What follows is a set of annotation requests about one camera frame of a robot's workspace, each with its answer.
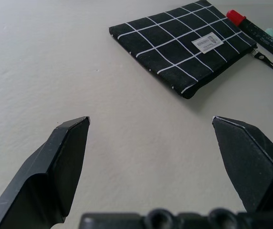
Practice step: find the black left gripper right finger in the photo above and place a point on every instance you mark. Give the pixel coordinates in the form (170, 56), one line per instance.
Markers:
(251, 167)

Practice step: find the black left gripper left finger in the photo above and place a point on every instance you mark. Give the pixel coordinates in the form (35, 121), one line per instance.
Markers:
(38, 186)

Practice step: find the black marker with red cap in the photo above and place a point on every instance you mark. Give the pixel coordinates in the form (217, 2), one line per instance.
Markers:
(253, 31)

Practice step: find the black grid-pattern pouch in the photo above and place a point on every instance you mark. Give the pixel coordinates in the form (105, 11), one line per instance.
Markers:
(174, 47)

